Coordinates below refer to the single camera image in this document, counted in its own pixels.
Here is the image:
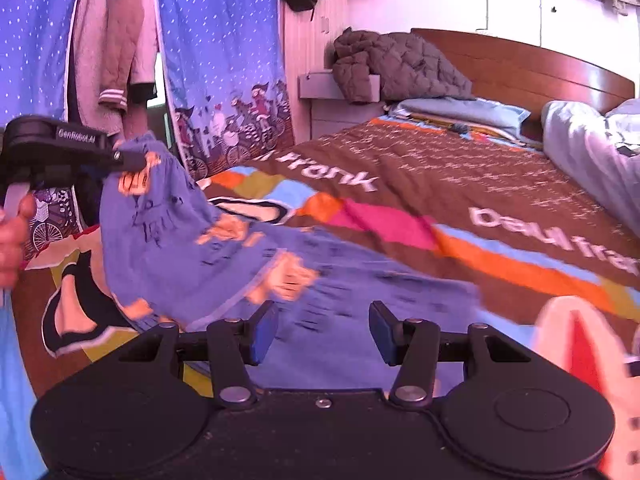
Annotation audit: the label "blue printed pants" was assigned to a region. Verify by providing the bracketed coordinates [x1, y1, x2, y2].
[100, 134, 480, 389]

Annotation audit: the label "person left hand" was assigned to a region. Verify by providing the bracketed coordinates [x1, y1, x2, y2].
[0, 194, 36, 290]

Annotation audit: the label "hanging pink grey jacket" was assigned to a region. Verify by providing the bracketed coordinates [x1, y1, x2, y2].
[67, 0, 160, 140]

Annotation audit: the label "colourful cartoon bed blanket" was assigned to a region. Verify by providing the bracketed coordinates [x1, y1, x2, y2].
[8, 114, 640, 480]

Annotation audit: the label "bicycle print wardrobe curtain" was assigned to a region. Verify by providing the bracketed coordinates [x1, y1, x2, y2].
[157, 0, 294, 180]

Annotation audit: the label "grey bedside cabinet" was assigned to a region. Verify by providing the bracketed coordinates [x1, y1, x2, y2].
[298, 70, 385, 139]

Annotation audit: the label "light blue pillow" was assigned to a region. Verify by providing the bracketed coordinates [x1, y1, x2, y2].
[393, 96, 532, 136]

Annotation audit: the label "grey crumpled duvet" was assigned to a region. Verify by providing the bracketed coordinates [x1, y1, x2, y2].
[541, 99, 639, 233]

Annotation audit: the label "wooden bed headboard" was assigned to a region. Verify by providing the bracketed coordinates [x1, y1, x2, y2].
[412, 28, 636, 115]

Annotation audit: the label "white wardrobe cabinet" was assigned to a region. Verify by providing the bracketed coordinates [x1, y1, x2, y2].
[348, 0, 639, 80]

